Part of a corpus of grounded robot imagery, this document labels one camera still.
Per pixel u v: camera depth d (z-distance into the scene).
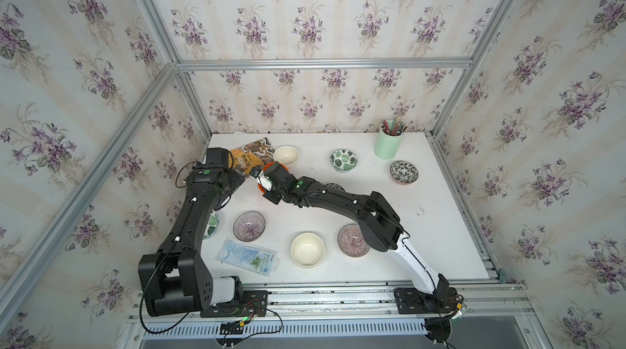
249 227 0.88
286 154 1.08
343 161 1.08
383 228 0.56
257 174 0.78
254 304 0.73
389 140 1.03
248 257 0.82
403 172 1.04
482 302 0.75
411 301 0.73
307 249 0.84
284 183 0.71
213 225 0.88
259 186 0.79
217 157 0.64
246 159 1.08
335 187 0.96
